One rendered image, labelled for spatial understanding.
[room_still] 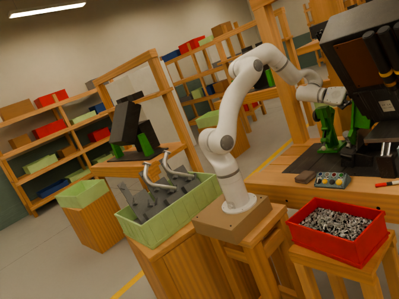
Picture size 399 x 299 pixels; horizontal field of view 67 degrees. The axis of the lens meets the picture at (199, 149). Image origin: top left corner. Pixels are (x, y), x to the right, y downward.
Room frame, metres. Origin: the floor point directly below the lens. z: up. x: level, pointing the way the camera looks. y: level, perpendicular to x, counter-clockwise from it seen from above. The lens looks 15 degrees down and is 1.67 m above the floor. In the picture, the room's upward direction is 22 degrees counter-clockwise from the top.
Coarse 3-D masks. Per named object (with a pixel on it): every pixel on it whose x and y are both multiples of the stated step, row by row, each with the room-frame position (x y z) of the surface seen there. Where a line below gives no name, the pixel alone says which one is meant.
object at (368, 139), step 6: (390, 120) 1.26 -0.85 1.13; (396, 120) 1.23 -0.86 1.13; (378, 126) 1.25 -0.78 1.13; (384, 126) 1.22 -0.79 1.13; (390, 126) 1.20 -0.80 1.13; (396, 126) 1.18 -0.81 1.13; (372, 132) 1.21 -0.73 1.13; (378, 132) 1.19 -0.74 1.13; (384, 132) 1.17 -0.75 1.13; (390, 132) 1.14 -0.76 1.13; (396, 132) 1.12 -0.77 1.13; (366, 138) 1.18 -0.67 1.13; (372, 138) 1.15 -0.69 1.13; (378, 138) 1.13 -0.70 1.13; (384, 138) 1.12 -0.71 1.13; (390, 138) 1.10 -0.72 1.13; (396, 138) 1.08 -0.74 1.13; (366, 144) 1.17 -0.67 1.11
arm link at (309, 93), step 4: (308, 84) 1.66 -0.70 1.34; (312, 84) 1.64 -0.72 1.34; (316, 84) 1.64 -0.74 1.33; (300, 88) 1.67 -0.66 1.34; (304, 88) 1.65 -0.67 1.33; (308, 88) 1.63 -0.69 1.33; (312, 88) 1.62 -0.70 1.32; (316, 88) 1.60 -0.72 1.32; (296, 92) 1.67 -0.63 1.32; (300, 92) 1.65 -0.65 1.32; (304, 92) 1.64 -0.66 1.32; (308, 92) 1.62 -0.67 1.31; (312, 92) 1.60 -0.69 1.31; (316, 92) 1.59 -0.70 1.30; (296, 96) 1.67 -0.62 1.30; (300, 96) 1.65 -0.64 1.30; (304, 96) 1.64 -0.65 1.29; (308, 96) 1.62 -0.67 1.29; (312, 96) 1.60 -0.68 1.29; (316, 96) 1.58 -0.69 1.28; (300, 100) 1.68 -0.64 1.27; (304, 100) 1.65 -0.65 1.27; (308, 100) 1.63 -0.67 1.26; (312, 100) 1.61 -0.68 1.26; (316, 100) 1.59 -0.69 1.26
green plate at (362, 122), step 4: (352, 100) 1.35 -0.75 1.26; (352, 104) 1.36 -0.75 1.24; (352, 108) 1.36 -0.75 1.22; (356, 108) 1.36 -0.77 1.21; (352, 112) 1.36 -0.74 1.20; (356, 112) 1.36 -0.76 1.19; (352, 116) 1.37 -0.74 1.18; (356, 116) 1.36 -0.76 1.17; (360, 116) 1.35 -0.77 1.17; (364, 116) 1.34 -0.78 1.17; (352, 120) 1.37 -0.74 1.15; (356, 120) 1.37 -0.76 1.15; (360, 120) 1.35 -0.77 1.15; (364, 120) 1.34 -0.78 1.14; (368, 120) 1.33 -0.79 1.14; (352, 124) 1.37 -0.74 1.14; (356, 124) 1.37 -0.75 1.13; (360, 124) 1.36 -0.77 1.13; (364, 124) 1.34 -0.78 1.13; (368, 124) 1.33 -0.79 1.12; (372, 124) 1.35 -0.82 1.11; (352, 128) 1.38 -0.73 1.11; (356, 128) 1.41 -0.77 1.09; (364, 128) 1.35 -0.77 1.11; (368, 128) 1.33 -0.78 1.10; (356, 132) 1.41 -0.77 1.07
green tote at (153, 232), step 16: (208, 176) 1.97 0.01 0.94; (192, 192) 1.79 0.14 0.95; (208, 192) 1.85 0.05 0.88; (128, 208) 1.96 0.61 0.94; (176, 208) 1.71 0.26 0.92; (192, 208) 1.77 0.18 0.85; (128, 224) 1.74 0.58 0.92; (144, 224) 1.58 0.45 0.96; (160, 224) 1.64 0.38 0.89; (176, 224) 1.69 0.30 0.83; (144, 240) 1.61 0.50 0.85; (160, 240) 1.61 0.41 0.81
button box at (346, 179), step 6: (324, 174) 1.36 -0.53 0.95; (330, 174) 1.33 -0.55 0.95; (336, 174) 1.31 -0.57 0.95; (342, 180) 1.27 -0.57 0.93; (348, 180) 1.28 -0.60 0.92; (318, 186) 1.34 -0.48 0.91; (324, 186) 1.32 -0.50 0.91; (330, 186) 1.29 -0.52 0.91; (336, 186) 1.27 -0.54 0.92; (342, 186) 1.25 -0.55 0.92
